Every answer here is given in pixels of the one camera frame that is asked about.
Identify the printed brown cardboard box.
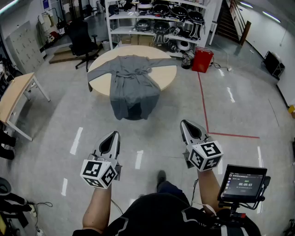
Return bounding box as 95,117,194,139
138,34,154,47

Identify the person's left forearm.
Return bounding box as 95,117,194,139
82,184,112,234

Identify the person's right forearm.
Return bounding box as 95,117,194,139
197,169,223,214

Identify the person's right shoe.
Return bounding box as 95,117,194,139
156,170,167,188

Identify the white metal shelving unit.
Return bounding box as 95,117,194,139
105,0,223,59

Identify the white round helmet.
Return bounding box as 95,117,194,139
178,40,192,52

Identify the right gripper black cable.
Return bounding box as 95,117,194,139
190,178,199,207

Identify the black wire basket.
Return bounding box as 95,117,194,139
181,54,193,70

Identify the grey robe garment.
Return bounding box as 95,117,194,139
87,54,178,121

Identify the light wooden desk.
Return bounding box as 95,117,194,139
0,72,51,142

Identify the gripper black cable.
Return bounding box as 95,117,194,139
190,178,199,207
110,199,124,215

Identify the wooden step platform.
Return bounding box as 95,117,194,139
48,45,103,65

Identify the person's right leg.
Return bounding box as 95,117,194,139
156,181,185,197

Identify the red metal cabinet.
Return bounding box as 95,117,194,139
191,47,214,73

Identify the group of black helmets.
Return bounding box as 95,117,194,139
133,1,206,45

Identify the black chest monitor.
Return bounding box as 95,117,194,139
217,164,268,204

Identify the black wire rack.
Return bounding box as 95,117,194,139
262,51,285,80

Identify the wooden staircase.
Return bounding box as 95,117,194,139
216,0,252,46

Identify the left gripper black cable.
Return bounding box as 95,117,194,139
110,199,124,215

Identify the dark round table pedestal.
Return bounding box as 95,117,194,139
125,102,144,121

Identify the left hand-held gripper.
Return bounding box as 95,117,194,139
80,130,123,190

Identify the black monitor mount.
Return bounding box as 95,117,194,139
218,176,271,221

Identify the black office chair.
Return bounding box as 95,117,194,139
66,19,102,72

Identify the clothes rack with garments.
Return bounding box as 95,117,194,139
35,8,59,47

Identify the person's black shirt torso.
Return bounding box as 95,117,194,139
72,192,261,236

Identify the grey locker cabinet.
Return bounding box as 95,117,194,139
6,20,45,74

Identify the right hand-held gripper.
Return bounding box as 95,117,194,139
180,119,224,172

